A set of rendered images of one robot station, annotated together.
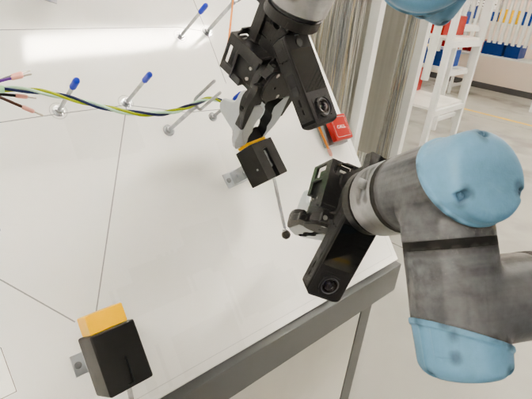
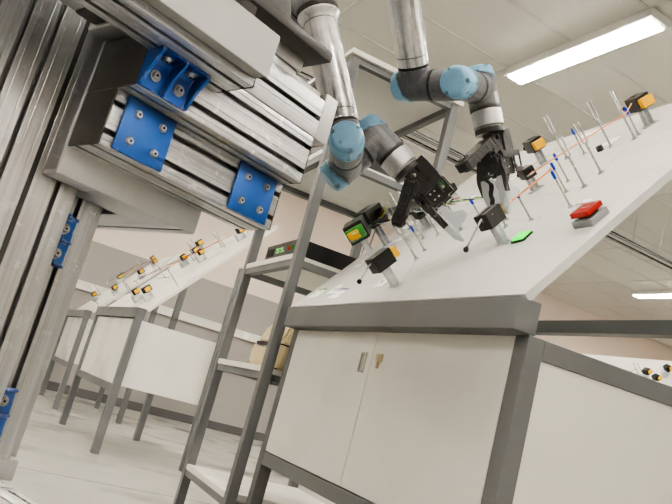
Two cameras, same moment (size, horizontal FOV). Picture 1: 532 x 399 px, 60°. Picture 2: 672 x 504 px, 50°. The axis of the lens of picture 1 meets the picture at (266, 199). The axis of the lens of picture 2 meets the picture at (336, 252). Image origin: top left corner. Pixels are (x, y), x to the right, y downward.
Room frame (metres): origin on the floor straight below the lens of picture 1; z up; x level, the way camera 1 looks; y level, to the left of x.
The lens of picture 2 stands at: (0.97, -1.62, 0.57)
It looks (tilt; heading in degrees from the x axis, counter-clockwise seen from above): 12 degrees up; 113
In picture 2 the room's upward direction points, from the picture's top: 15 degrees clockwise
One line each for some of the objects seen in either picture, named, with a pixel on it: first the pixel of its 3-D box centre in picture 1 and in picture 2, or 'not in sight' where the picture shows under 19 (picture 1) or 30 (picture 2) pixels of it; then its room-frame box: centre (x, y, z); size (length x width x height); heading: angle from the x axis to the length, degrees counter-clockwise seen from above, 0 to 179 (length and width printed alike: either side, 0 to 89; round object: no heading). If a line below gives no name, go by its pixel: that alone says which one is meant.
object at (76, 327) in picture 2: not in sight; (112, 325); (-3.54, 4.10, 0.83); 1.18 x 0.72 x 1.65; 139
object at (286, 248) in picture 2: not in sight; (319, 264); (-0.15, 0.86, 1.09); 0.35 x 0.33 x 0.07; 136
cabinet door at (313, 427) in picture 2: not in sight; (318, 397); (0.19, 0.35, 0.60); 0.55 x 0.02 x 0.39; 136
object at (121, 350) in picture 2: not in sight; (164, 328); (-1.94, 2.61, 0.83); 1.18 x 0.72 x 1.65; 141
